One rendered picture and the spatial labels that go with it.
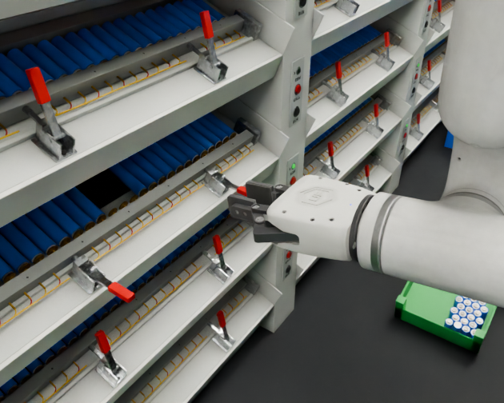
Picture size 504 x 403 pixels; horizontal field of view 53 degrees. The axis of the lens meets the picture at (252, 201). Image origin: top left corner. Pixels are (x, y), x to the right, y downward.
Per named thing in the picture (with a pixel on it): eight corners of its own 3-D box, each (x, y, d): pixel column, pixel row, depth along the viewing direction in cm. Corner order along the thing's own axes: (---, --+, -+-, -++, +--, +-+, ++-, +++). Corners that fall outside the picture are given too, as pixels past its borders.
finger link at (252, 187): (302, 180, 63) (258, 171, 67) (289, 191, 61) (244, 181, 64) (304, 201, 65) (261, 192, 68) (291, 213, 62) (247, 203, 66)
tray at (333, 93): (405, 69, 144) (433, 25, 134) (296, 153, 103) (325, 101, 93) (348, 29, 148) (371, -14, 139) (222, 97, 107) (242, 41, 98)
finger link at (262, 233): (328, 225, 55) (306, 203, 60) (263, 246, 53) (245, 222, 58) (329, 233, 56) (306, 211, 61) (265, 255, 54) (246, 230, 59)
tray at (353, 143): (394, 129, 155) (419, 94, 145) (292, 229, 114) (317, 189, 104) (342, 92, 159) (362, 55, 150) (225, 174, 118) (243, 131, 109)
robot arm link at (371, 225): (411, 181, 54) (385, 176, 56) (378, 221, 48) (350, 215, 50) (410, 245, 58) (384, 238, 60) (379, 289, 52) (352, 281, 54)
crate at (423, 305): (478, 354, 116) (483, 339, 110) (394, 316, 125) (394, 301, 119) (517, 256, 129) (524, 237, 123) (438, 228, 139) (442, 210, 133)
